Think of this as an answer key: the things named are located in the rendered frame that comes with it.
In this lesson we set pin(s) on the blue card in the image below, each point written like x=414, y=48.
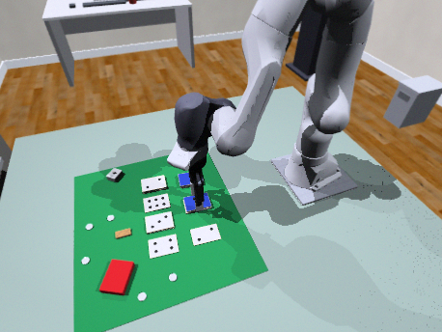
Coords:
x=184, y=179
x=190, y=204

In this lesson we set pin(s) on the red rectangular tile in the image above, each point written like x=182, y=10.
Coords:
x=117, y=277

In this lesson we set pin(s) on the tan wooden bar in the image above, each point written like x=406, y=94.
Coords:
x=123, y=233

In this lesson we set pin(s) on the green felt table mat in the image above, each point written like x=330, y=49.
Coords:
x=200, y=269

